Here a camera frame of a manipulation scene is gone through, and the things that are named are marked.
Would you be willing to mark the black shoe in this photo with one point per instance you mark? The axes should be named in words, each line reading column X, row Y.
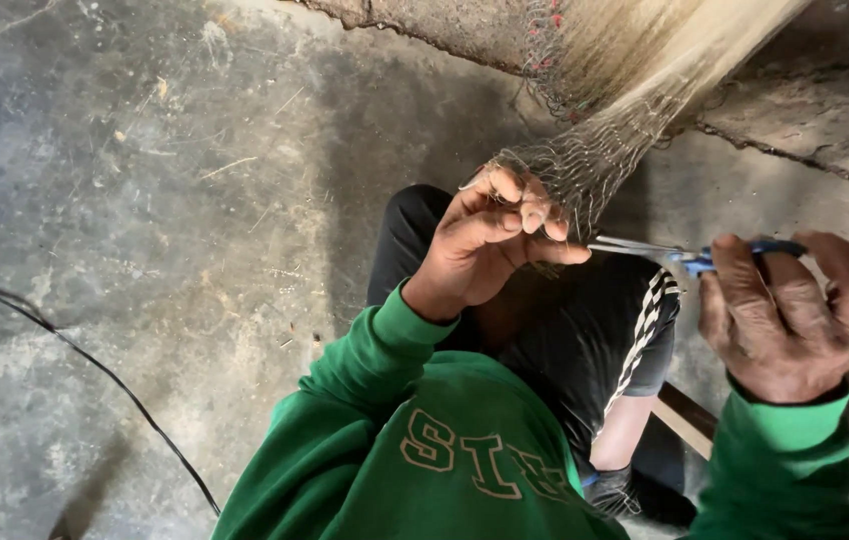
column 616, row 491

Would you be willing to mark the person's right fingers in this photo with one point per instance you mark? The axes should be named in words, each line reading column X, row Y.
column 743, row 274

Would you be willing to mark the person's right hand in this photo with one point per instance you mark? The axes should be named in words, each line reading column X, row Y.
column 792, row 337

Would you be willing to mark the wooden plank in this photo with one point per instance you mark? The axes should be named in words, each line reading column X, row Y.
column 683, row 416

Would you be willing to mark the green sweatshirt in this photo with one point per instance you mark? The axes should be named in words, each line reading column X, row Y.
column 424, row 465

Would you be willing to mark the person's left hand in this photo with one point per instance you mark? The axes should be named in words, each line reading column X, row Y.
column 469, row 259

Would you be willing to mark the person's leg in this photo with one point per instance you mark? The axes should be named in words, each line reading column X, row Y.
column 619, row 431

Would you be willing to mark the grey fishing net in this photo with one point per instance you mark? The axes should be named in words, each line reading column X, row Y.
column 604, row 150

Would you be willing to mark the black striped shorts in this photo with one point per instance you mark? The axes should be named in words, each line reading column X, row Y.
column 582, row 330

